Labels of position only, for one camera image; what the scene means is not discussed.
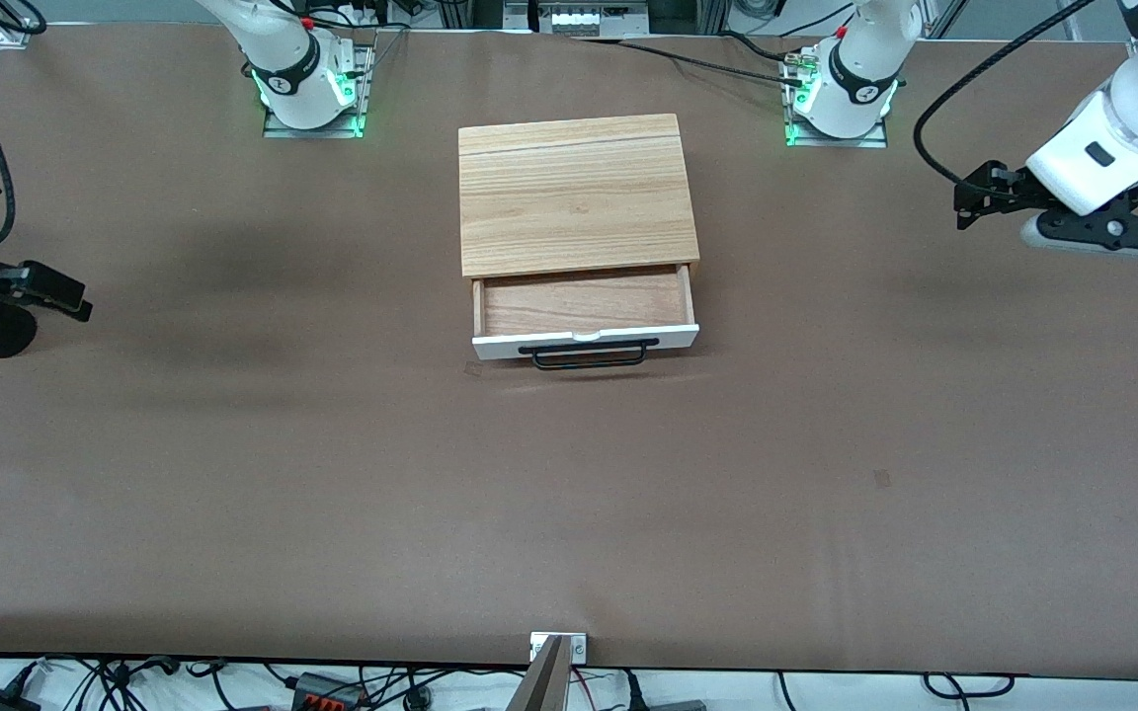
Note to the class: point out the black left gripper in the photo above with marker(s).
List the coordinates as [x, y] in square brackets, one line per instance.
[1012, 188]

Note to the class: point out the light wooden drawer cabinet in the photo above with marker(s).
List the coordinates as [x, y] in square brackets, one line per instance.
[579, 197]

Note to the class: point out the black power adapter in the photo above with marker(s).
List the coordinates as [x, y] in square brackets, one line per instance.
[1, 701]

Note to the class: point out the white power strip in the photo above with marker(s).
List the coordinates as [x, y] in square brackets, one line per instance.
[579, 18]

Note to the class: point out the black orange electronic box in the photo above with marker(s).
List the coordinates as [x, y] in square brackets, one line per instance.
[327, 691]

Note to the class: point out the brown angled bar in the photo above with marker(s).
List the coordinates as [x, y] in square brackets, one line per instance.
[541, 686]

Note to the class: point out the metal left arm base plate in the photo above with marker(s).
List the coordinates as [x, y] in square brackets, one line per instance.
[831, 142]

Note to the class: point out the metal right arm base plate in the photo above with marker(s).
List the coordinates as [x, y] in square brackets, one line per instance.
[312, 132]

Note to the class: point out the small metal edge bracket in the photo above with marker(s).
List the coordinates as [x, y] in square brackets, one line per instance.
[577, 647]

